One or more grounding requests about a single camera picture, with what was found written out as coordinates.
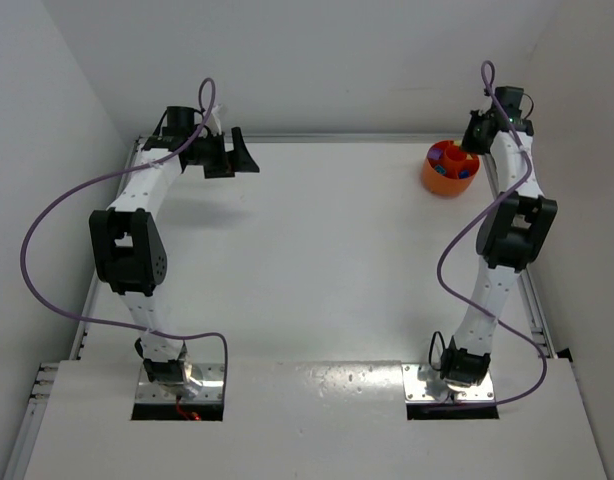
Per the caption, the purple lego brick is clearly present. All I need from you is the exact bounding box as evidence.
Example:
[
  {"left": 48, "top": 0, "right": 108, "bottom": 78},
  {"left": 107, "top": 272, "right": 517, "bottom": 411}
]
[{"left": 428, "top": 147, "right": 443, "bottom": 160}]

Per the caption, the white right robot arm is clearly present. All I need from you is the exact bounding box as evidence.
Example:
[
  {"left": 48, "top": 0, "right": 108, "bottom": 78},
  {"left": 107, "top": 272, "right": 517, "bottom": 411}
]
[{"left": 440, "top": 86, "right": 558, "bottom": 387}]

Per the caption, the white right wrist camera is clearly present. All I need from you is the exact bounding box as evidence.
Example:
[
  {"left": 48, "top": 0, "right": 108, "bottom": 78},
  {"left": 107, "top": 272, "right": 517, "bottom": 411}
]
[{"left": 470, "top": 97, "right": 496, "bottom": 117}]

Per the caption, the metal base plate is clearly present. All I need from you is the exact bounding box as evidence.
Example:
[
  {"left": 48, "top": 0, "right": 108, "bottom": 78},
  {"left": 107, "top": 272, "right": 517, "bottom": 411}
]
[
  {"left": 402, "top": 363, "right": 496, "bottom": 406},
  {"left": 134, "top": 363, "right": 226, "bottom": 405}
]

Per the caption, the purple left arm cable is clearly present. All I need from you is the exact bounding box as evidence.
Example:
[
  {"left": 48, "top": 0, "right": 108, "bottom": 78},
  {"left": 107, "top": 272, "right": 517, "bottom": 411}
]
[{"left": 19, "top": 77, "right": 229, "bottom": 396}]

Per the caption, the orange divided round container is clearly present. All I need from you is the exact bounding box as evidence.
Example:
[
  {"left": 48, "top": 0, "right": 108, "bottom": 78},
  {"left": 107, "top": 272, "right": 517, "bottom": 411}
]
[{"left": 421, "top": 140, "right": 480, "bottom": 198}]

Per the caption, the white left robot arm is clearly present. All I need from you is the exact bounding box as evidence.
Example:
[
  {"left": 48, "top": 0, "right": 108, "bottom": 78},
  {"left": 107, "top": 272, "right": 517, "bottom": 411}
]
[{"left": 89, "top": 106, "right": 260, "bottom": 399}]

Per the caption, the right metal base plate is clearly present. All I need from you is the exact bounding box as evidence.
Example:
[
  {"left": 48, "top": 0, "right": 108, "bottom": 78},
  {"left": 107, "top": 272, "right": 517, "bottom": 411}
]
[{"left": 402, "top": 363, "right": 496, "bottom": 406}]

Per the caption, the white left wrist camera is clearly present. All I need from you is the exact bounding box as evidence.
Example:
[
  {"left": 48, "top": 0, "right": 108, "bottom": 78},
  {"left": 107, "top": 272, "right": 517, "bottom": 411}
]
[{"left": 205, "top": 104, "right": 223, "bottom": 136}]

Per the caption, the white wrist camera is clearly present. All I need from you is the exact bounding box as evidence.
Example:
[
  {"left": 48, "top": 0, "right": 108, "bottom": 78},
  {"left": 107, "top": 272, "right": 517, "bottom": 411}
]
[
  {"left": 470, "top": 97, "right": 496, "bottom": 117},
  {"left": 205, "top": 104, "right": 223, "bottom": 136}
]

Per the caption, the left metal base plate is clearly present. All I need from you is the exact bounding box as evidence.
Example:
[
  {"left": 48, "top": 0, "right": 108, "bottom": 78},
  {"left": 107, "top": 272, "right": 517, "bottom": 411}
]
[{"left": 134, "top": 363, "right": 226, "bottom": 405}]

